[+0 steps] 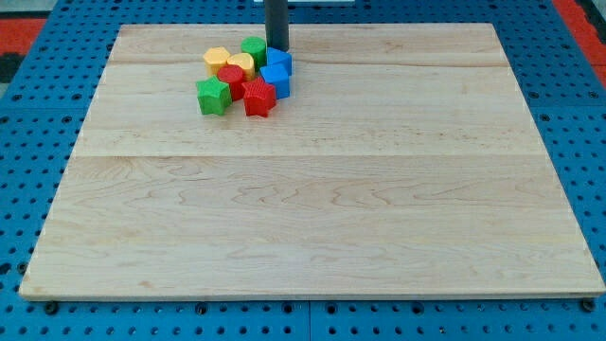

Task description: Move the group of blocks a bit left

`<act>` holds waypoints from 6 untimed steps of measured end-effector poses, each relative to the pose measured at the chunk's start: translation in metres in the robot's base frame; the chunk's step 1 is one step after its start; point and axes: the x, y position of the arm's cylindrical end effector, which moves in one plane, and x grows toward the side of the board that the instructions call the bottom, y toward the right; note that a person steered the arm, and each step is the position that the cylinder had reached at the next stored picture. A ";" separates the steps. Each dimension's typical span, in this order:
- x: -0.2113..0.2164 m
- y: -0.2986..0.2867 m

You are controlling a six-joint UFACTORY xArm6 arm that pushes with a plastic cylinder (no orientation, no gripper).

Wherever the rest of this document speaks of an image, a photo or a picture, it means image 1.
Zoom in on yellow hexagon block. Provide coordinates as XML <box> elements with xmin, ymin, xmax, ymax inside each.
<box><xmin>203</xmin><ymin>46</ymin><xmax>231</xmax><ymax>76</ymax></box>

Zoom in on red cylinder block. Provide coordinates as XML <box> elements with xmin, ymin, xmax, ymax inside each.
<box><xmin>217</xmin><ymin>64</ymin><xmax>245</xmax><ymax>101</ymax></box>

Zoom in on blue block rear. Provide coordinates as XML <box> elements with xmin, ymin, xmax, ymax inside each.
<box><xmin>266</xmin><ymin>47</ymin><xmax>293</xmax><ymax>76</ymax></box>

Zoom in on red star block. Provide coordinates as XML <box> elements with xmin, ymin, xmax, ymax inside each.
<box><xmin>242</xmin><ymin>77</ymin><xmax>276</xmax><ymax>117</ymax></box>

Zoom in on yellow heart block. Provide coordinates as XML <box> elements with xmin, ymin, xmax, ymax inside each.
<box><xmin>226</xmin><ymin>52</ymin><xmax>256</xmax><ymax>81</ymax></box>

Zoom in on green cylinder block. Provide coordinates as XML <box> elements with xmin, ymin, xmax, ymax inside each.
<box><xmin>241</xmin><ymin>36</ymin><xmax>267</xmax><ymax>71</ymax></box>

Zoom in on green star block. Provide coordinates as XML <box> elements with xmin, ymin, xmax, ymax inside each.
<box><xmin>196</xmin><ymin>75</ymin><xmax>232</xmax><ymax>116</ymax></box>

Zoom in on large light wooden board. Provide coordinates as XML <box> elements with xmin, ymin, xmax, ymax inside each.
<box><xmin>19</xmin><ymin>23</ymin><xmax>605</xmax><ymax>301</ymax></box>

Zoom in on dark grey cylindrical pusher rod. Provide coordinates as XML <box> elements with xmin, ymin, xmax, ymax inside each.
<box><xmin>264</xmin><ymin>0</ymin><xmax>290</xmax><ymax>51</ymax></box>

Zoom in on blue perforated metal base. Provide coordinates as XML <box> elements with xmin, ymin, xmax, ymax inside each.
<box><xmin>1</xmin><ymin>1</ymin><xmax>605</xmax><ymax>340</ymax></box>

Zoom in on blue cube block front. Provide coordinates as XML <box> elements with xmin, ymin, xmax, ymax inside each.
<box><xmin>259</xmin><ymin>64</ymin><xmax>291</xmax><ymax>99</ymax></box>

